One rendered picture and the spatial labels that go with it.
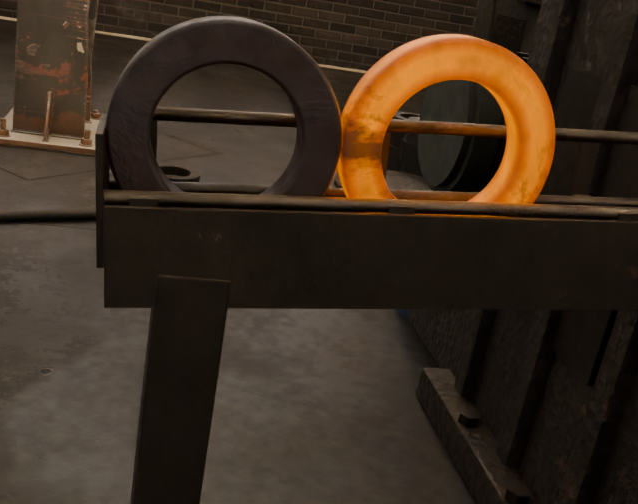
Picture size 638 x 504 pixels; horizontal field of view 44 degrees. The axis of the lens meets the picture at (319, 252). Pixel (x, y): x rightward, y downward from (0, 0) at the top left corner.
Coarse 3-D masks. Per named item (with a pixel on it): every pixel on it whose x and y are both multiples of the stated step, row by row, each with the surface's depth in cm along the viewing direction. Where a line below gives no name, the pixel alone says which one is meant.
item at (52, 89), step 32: (32, 0) 287; (64, 0) 289; (96, 0) 319; (32, 32) 291; (64, 32) 293; (32, 64) 295; (64, 64) 297; (32, 96) 299; (64, 96) 301; (0, 128) 293; (32, 128) 303; (64, 128) 305; (96, 128) 329
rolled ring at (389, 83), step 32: (384, 64) 64; (416, 64) 63; (448, 64) 64; (480, 64) 64; (512, 64) 65; (352, 96) 65; (384, 96) 64; (512, 96) 66; (544, 96) 66; (352, 128) 64; (384, 128) 65; (512, 128) 68; (544, 128) 67; (352, 160) 65; (512, 160) 69; (544, 160) 68; (352, 192) 66; (384, 192) 67; (480, 192) 72; (512, 192) 69
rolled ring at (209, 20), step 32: (192, 32) 60; (224, 32) 60; (256, 32) 60; (128, 64) 61; (160, 64) 60; (192, 64) 60; (256, 64) 61; (288, 64) 62; (128, 96) 60; (160, 96) 61; (288, 96) 63; (320, 96) 63; (128, 128) 61; (320, 128) 64; (128, 160) 62; (320, 160) 65; (288, 192) 66; (320, 192) 66
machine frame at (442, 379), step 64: (576, 0) 129; (576, 64) 129; (576, 128) 125; (512, 320) 142; (576, 320) 120; (448, 384) 161; (512, 384) 140; (576, 384) 121; (448, 448) 150; (512, 448) 133; (576, 448) 114
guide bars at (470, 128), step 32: (416, 128) 72; (448, 128) 73; (480, 128) 73; (384, 160) 73; (576, 160) 77; (224, 192) 69; (256, 192) 70; (416, 192) 73; (448, 192) 73; (576, 192) 78
